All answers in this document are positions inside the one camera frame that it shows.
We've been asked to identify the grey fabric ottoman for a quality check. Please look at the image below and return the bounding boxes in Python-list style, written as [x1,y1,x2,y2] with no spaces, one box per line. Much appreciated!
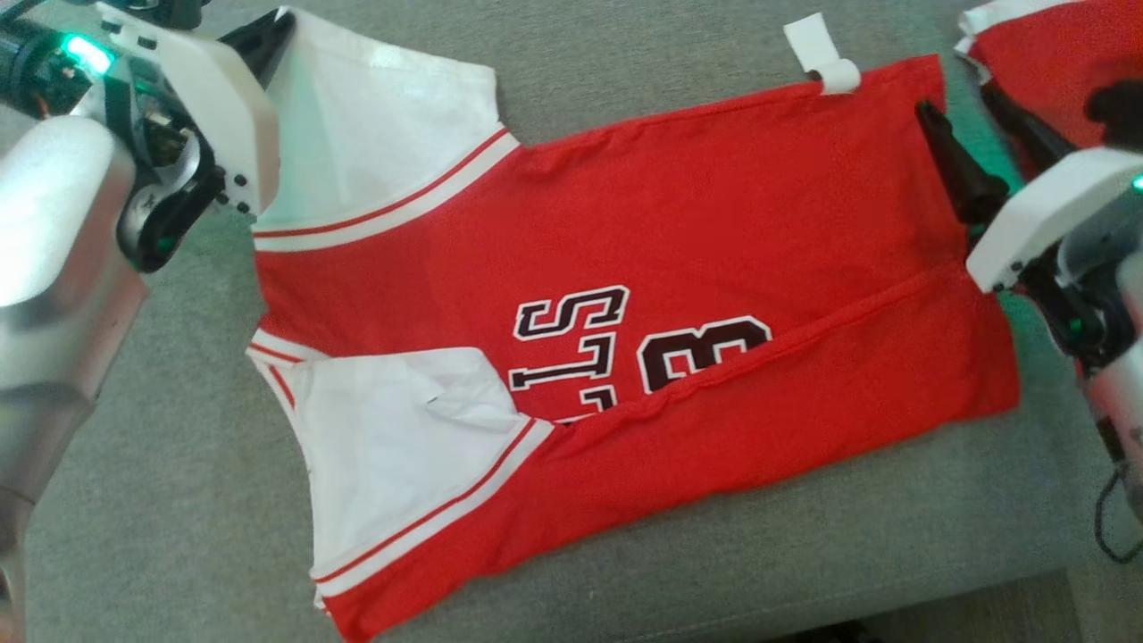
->
[0,0,1143,643]

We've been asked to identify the plain red shorts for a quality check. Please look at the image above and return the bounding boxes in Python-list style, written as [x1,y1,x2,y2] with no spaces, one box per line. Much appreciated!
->
[954,0,1143,175]

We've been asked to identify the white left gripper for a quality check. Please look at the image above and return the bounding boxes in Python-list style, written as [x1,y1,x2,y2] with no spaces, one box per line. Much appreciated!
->
[76,4,296,273]

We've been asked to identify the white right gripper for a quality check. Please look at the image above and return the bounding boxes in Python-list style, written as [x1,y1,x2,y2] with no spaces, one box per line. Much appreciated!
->
[915,80,1143,365]

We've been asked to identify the red basketball jersey white trim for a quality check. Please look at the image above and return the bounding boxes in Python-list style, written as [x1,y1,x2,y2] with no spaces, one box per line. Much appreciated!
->
[246,7,1021,642]

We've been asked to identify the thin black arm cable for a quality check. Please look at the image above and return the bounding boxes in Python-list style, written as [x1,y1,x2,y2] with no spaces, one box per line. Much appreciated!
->
[1094,420,1143,565]

